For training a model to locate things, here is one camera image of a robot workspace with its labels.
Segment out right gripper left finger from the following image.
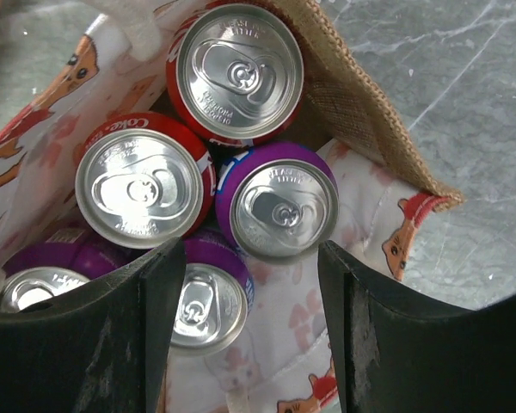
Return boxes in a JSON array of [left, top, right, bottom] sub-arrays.
[[0, 239, 186, 412]]

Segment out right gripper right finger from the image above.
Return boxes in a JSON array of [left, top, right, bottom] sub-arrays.
[[317, 241, 516, 412]]

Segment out purple soda can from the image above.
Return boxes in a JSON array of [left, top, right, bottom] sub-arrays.
[[215, 141, 339, 264], [170, 228, 255, 356], [0, 237, 131, 313]]

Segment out red cola can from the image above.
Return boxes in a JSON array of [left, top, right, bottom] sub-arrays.
[[165, 1, 304, 148], [75, 111, 217, 250]]

